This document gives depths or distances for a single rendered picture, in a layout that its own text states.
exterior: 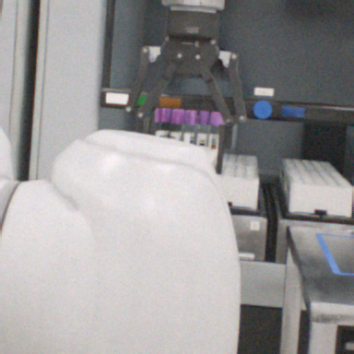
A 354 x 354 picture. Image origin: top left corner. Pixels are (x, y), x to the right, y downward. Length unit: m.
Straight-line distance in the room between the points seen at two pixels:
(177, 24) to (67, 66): 0.43
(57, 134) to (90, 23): 0.20
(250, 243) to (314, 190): 0.14
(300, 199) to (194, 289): 1.08
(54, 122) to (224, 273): 1.15
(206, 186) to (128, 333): 0.12
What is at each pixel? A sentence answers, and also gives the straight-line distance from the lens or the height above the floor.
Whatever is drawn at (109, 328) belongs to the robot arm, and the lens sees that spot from 0.88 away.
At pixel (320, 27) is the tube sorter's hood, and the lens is 1.99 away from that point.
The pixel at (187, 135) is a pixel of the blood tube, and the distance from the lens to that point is 1.71.
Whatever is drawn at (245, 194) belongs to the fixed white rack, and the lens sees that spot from 1.95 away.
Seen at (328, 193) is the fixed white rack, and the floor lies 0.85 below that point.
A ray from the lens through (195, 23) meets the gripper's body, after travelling 1.62.
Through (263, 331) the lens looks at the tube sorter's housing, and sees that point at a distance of 1.95.
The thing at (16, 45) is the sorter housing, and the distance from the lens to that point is 2.04.
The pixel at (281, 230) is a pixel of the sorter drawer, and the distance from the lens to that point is 1.92.
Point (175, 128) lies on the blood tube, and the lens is 1.71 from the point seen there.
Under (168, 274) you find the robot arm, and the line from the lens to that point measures 0.87.
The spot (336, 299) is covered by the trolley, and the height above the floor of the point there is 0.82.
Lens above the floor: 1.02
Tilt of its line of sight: 3 degrees down
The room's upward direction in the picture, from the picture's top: 4 degrees clockwise
